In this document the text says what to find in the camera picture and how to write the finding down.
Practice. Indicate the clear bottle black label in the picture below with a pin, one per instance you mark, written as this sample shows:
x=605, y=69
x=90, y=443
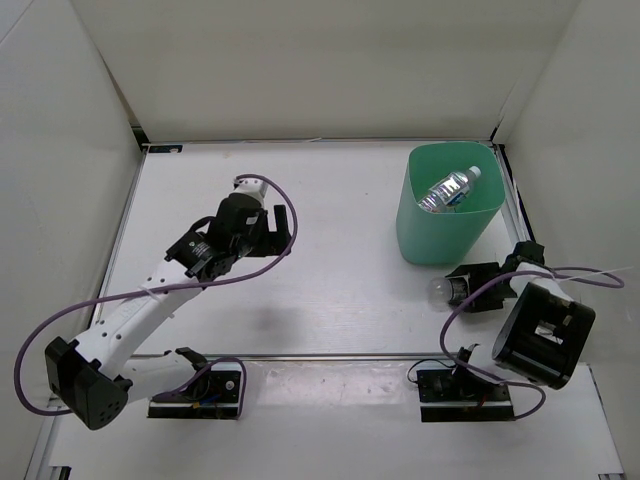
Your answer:
x=444, y=293

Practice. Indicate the clear bottle blue white label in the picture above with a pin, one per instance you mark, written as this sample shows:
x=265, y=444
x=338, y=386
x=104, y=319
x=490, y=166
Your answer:
x=449, y=192

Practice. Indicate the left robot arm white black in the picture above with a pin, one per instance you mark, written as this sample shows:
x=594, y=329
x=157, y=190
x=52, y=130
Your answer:
x=94, y=374

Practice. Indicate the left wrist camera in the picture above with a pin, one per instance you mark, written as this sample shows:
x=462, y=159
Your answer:
x=251, y=187

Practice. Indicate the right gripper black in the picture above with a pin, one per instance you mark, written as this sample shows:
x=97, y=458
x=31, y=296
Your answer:
x=476, y=273

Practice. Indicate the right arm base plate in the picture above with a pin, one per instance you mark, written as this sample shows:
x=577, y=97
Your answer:
x=449, y=394

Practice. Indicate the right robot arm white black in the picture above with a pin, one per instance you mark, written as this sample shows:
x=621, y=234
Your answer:
x=546, y=330

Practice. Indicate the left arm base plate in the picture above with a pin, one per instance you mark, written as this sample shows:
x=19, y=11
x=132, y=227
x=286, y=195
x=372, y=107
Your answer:
x=218, y=394

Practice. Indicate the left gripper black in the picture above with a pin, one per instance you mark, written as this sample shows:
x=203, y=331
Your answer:
x=271, y=243

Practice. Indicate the green plastic bin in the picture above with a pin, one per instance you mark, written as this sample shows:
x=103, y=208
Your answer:
x=437, y=239

